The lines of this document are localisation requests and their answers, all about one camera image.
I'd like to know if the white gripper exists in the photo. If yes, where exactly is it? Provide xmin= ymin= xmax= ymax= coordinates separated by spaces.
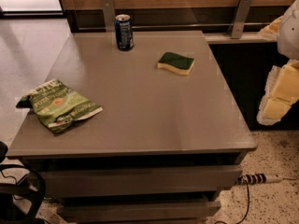
xmin=257 ymin=0 xmax=299 ymax=126

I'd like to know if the green and yellow sponge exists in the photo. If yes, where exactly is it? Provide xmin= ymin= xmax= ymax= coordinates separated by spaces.
xmin=158 ymin=52 xmax=194 ymax=76

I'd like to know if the green jalapeno chip bag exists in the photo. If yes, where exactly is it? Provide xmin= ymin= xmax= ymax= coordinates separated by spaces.
xmin=16 ymin=78 xmax=103 ymax=133

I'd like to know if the white power strip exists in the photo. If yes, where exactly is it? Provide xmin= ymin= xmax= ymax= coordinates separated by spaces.
xmin=235 ymin=174 xmax=283 ymax=185

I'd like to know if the blue soda can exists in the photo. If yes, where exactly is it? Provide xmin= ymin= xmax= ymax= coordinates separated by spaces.
xmin=114 ymin=14 xmax=134 ymax=51

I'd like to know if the grey lower drawer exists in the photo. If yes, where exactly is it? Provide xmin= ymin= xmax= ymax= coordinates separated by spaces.
xmin=57 ymin=201 xmax=221 ymax=223

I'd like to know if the grey drawer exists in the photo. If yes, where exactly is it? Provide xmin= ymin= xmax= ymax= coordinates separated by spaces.
xmin=57 ymin=201 xmax=221 ymax=223
xmin=41 ymin=165 xmax=242 ymax=198

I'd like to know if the grey upper drawer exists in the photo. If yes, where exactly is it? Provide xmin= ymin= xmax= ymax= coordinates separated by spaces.
xmin=41 ymin=165 xmax=242 ymax=198

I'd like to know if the right metal bracket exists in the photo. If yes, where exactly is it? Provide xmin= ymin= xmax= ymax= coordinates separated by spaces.
xmin=228 ymin=0 xmax=252 ymax=39

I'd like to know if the metal bracket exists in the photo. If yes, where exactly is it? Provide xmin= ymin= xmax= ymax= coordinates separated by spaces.
xmin=228 ymin=0 xmax=252 ymax=39
xmin=101 ymin=0 xmax=115 ymax=32

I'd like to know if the black power cable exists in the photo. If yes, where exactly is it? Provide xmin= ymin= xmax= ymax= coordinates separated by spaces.
xmin=214 ymin=179 xmax=251 ymax=224

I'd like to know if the left metal bracket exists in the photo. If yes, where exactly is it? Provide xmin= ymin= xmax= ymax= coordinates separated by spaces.
xmin=101 ymin=0 xmax=115 ymax=32

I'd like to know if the metal rail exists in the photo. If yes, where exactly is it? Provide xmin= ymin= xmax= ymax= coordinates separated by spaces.
xmin=78 ymin=22 xmax=270 ymax=32

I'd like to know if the black bag with strap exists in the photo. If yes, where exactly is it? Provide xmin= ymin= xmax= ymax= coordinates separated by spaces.
xmin=0 ymin=141 xmax=47 ymax=224

